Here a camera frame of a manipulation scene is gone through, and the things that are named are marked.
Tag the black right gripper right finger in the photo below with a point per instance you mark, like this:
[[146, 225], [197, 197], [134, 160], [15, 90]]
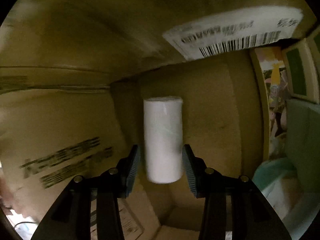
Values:
[[252, 215]]

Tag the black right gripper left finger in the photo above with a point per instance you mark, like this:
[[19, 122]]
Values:
[[70, 215]]

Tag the white paper roll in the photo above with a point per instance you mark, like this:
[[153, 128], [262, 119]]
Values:
[[163, 139]]

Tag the light blue tissue pack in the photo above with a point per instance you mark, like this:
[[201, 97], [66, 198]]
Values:
[[278, 181]]

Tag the light blue lucky case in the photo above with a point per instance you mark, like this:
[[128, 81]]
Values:
[[302, 142]]

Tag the white green small carton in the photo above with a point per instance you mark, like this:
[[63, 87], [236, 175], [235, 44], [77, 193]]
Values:
[[301, 72]]

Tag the brown cardboard box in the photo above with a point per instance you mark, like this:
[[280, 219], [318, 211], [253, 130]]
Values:
[[74, 77]]

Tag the colourful anime card pack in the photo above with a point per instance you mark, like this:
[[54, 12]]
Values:
[[273, 86]]

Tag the white barcode shipping label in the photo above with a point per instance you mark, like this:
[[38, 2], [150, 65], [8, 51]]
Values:
[[233, 30]]

